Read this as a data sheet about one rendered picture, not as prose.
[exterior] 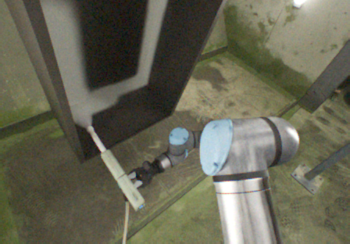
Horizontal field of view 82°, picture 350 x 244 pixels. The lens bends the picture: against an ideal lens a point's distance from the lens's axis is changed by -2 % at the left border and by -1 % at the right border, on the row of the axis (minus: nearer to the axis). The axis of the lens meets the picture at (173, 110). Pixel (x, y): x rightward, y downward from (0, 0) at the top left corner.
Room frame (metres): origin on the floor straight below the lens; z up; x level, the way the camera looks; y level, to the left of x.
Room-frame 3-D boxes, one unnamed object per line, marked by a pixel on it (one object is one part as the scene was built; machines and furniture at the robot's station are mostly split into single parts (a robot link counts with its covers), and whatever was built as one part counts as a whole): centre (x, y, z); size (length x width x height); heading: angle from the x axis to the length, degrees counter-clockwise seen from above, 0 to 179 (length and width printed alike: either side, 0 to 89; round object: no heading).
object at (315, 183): (0.88, -1.17, 0.01); 0.20 x 0.20 x 0.01; 46
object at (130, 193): (0.44, 0.24, 0.47); 0.49 x 0.05 x 0.23; 47
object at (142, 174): (0.45, 0.07, 0.49); 0.12 x 0.08 x 0.09; 138
